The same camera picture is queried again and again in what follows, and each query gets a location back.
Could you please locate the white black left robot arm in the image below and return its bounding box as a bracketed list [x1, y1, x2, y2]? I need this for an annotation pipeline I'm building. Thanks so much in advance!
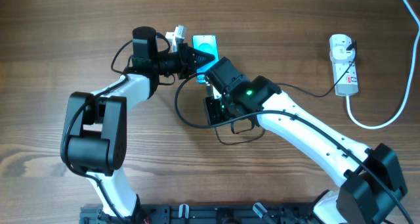
[60, 26, 216, 223]

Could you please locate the black usb charging cable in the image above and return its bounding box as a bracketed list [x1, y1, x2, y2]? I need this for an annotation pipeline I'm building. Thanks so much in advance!
[205, 39, 359, 146]

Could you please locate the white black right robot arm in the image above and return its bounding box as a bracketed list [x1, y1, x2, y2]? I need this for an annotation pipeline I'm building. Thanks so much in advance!
[205, 58, 408, 223]

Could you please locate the white power strip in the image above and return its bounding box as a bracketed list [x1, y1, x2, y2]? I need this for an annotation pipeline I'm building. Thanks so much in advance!
[329, 34, 358, 97]

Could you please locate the white usb charger plug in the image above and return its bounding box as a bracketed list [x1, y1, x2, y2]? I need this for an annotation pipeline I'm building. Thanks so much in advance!
[329, 45, 356, 64]

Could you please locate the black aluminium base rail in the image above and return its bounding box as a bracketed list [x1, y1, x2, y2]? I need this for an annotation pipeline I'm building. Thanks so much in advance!
[79, 202, 316, 224]

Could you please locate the white power strip cord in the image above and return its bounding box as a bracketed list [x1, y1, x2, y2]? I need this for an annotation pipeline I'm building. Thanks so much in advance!
[345, 0, 420, 130]

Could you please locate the cyan screen smartphone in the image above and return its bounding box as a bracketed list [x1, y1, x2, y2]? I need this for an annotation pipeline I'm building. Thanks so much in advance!
[192, 34, 220, 85]

